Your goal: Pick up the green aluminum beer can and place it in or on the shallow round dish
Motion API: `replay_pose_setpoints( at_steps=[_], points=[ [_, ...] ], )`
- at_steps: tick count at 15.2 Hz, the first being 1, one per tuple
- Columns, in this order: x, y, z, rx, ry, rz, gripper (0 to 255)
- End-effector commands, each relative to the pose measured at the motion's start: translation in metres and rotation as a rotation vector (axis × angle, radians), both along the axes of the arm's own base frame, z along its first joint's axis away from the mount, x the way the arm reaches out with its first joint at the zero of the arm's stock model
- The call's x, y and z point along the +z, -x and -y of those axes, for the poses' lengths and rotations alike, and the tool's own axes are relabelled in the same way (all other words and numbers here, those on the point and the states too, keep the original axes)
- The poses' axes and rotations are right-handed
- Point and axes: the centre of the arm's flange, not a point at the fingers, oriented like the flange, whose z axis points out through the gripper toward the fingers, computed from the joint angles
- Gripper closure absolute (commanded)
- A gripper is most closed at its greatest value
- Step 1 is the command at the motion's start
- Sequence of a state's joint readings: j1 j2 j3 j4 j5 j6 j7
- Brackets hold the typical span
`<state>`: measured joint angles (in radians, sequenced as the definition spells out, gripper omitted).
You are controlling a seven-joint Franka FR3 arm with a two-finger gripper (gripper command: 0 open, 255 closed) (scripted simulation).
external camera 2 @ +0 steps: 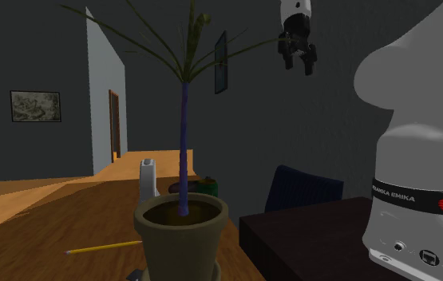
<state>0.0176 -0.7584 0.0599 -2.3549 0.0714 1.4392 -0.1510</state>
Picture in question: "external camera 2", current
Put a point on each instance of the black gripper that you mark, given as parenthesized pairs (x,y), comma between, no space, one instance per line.
(297,27)

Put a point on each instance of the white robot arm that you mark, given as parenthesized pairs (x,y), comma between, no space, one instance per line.
(419,116)

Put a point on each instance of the dark blue chair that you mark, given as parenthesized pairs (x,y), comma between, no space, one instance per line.
(302,190)

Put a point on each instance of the green can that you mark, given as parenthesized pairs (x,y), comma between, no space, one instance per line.
(210,187)

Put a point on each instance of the dark oval object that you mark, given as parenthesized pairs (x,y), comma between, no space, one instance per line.
(175,187)

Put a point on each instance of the dark robot stand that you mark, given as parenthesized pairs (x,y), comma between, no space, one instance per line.
(306,241)

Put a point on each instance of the potted palm plant olive pot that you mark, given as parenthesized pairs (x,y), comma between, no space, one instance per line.
(181,237)

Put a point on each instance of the yellow pencil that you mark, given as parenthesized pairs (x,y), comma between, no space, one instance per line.
(104,247)

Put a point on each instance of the dark grey flat object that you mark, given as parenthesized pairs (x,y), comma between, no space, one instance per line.
(134,275)

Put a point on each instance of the blue framed wall picture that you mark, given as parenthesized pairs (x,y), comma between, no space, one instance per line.
(221,64)

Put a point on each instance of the grey landscape wall picture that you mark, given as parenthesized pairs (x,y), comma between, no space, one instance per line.
(35,106)

